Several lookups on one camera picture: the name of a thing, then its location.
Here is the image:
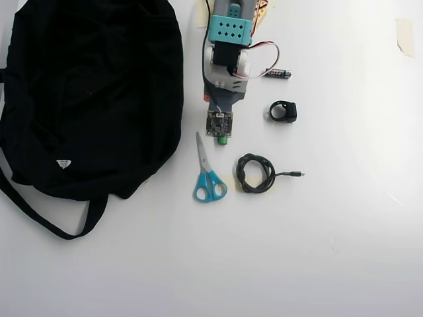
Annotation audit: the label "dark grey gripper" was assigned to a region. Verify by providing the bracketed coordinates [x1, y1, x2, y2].
[203, 77, 247, 114]

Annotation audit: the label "black cloth bag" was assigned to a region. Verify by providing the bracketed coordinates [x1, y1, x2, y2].
[0, 0, 185, 241]

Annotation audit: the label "black AA battery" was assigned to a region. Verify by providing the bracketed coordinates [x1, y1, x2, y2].
[265, 68, 293, 81]

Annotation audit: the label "camera circuit board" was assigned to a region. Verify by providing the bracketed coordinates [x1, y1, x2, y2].
[205, 110, 235, 138]

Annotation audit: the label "blue handled scissors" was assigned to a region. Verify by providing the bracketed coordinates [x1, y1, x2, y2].
[192, 131, 229, 203]

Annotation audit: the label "white red servo cable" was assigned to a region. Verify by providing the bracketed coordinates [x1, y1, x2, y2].
[243, 41, 282, 81]

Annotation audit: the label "black ring clip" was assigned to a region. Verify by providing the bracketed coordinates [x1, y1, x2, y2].
[267, 100, 298, 125]

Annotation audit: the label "thin black camera cable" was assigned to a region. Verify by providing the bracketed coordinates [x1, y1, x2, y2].
[204, 0, 221, 114]

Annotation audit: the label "coiled black USB cable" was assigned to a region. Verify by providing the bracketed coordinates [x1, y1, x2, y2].
[235, 152, 307, 195]

